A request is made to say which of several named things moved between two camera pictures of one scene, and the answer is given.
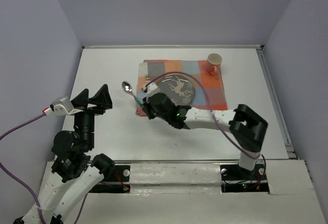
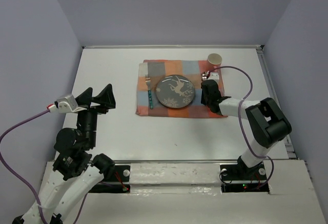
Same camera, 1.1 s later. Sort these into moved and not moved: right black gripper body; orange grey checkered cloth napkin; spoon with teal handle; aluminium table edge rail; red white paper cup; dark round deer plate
Moved: spoon with teal handle; right black gripper body
Not moved: red white paper cup; orange grey checkered cloth napkin; dark round deer plate; aluminium table edge rail
